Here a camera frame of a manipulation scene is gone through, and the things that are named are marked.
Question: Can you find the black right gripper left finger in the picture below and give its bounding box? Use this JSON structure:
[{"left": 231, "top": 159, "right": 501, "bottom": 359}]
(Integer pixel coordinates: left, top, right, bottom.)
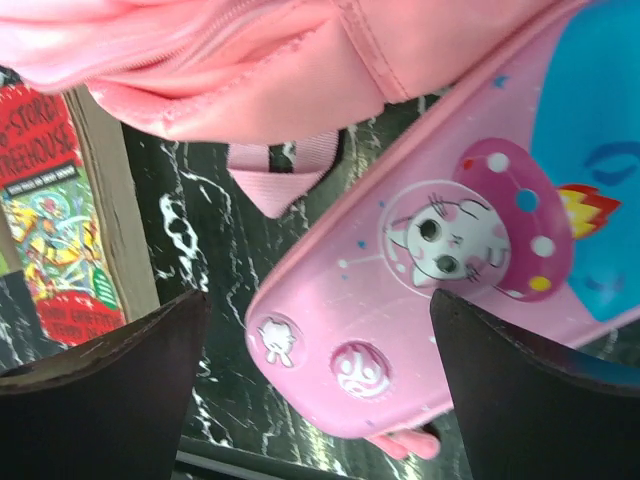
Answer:
[{"left": 1, "top": 290, "right": 209, "bottom": 479}]

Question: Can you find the red treehouse book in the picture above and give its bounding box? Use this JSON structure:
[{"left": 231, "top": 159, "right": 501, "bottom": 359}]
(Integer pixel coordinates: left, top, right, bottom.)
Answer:
[{"left": 1, "top": 83, "right": 159, "bottom": 346}]

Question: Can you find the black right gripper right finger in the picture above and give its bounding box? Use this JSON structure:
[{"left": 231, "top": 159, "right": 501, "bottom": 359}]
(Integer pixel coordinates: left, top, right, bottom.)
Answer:
[{"left": 430, "top": 289, "right": 639, "bottom": 479}]

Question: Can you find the pink cat pencil case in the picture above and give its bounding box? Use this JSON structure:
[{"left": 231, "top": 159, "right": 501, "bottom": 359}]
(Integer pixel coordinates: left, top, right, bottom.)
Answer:
[{"left": 245, "top": 1, "right": 639, "bottom": 459}]

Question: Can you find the pink student backpack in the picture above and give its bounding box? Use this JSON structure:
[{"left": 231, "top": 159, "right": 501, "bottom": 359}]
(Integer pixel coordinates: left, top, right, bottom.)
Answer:
[{"left": 1, "top": 1, "right": 573, "bottom": 218}]

